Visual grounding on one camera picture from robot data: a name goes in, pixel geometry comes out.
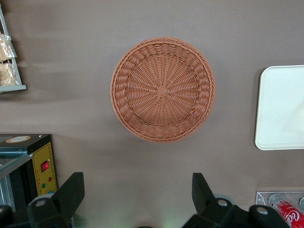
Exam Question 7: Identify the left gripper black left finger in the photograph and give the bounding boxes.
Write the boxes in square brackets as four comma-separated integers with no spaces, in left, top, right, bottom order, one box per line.
[27,172,85,228]

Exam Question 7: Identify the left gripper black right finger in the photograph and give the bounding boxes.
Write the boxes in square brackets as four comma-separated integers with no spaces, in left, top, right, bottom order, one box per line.
[182,172,236,228]

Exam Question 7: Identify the cream rectangular serving tray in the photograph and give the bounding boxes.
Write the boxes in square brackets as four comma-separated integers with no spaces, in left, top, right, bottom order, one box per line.
[254,65,304,151]

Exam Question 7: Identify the tray of packaged pastries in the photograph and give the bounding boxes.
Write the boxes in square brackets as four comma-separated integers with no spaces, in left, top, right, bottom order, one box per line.
[0,0,28,93]

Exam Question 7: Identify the round brown wicker basket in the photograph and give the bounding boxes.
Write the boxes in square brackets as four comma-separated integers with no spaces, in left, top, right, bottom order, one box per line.
[110,37,217,144]

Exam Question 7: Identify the clear acrylic bottle rack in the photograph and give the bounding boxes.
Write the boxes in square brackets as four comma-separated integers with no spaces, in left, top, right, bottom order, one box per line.
[255,191,304,228]

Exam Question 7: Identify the black glass food warmer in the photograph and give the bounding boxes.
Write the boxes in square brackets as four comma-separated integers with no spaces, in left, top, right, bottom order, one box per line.
[0,134,58,213]

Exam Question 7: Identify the clear pastry pack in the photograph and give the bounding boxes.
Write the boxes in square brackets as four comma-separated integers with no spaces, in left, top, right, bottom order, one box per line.
[0,34,17,63]
[0,63,19,86]

